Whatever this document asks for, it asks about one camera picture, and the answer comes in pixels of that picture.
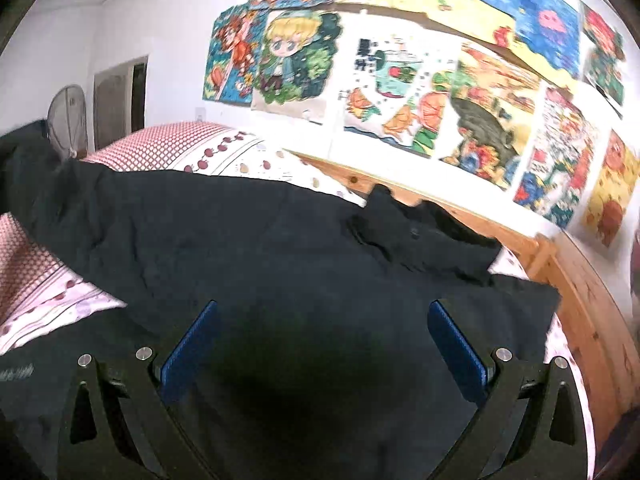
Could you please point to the wooden bed frame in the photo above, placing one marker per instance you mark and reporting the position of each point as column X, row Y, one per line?
column 575, row 300

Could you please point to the pink and red checked quilt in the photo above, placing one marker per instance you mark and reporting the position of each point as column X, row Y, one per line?
column 175, row 145

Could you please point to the standing fan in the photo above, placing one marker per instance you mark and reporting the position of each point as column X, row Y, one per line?
column 67, row 120

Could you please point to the black garment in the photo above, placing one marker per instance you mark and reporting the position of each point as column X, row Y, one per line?
column 275, row 260

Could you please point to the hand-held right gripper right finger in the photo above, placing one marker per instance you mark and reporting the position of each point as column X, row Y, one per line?
column 457, row 355

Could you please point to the group of colourful wall drawings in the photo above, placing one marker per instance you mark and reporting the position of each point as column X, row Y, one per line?
column 400, row 85

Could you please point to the dark doorway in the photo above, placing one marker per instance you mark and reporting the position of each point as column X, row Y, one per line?
column 120, row 105

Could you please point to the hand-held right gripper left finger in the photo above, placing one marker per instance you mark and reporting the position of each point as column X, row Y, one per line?
column 190, row 350

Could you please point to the white wall socket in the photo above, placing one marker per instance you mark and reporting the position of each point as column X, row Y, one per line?
column 200, row 114

